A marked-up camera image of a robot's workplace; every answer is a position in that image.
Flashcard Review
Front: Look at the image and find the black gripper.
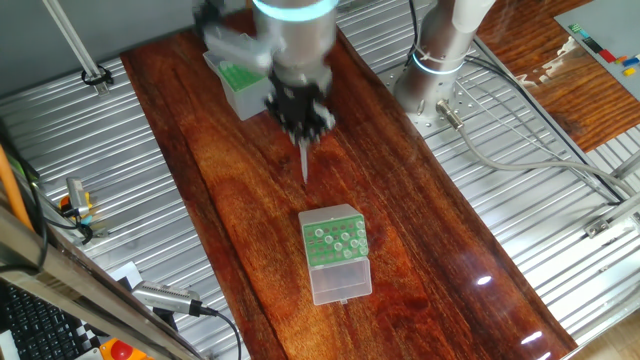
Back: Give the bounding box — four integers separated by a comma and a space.
266, 73, 337, 147

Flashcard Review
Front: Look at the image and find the green clear pipette tip box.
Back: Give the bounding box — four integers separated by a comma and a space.
202, 47, 275, 122
298, 203, 374, 306

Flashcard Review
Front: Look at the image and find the glossy brown wooden board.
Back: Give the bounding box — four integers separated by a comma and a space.
119, 0, 580, 360

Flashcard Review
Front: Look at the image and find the yellow orange turtle toy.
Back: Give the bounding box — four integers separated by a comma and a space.
58, 192, 95, 226

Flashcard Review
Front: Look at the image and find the orange emergency stop box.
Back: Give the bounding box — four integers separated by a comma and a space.
98, 337, 157, 360

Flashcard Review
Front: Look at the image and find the orange tube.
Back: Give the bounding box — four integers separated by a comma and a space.
0, 143, 35, 232

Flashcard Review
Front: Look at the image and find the grey board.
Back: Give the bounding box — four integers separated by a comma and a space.
553, 0, 640, 102

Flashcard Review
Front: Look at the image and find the aluminium profile bar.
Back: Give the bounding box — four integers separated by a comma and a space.
608, 148, 640, 181
583, 192, 640, 239

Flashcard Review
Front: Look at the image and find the black keyboard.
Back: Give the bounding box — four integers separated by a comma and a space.
0, 282, 95, 360

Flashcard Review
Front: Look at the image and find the silver camera mount bracket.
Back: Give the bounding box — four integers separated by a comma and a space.
202, 27, 276, 74

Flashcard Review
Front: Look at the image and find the grey cable with metal connector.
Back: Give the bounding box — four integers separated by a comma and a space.
434, 98, 639, 199

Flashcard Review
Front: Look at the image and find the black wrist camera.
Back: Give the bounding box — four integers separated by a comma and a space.
192, 0, 226, 36

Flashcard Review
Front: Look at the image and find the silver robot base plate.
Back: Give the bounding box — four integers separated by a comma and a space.
378, 52, 501, 141

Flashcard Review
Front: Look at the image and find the silver camera on stand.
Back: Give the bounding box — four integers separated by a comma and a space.
131, 279, 205, 318

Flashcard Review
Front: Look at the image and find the black cable tie ring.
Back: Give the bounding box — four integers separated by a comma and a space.
80, 63, 115, 88

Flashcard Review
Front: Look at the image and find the black silver-camera cable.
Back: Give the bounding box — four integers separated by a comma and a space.
198, 305, 244, 360

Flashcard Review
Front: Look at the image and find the aluminium post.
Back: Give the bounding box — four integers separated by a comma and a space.
41, 0, 112, 97

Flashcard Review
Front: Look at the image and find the shiny steel rail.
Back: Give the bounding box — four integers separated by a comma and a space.
0, 197, 206, 360

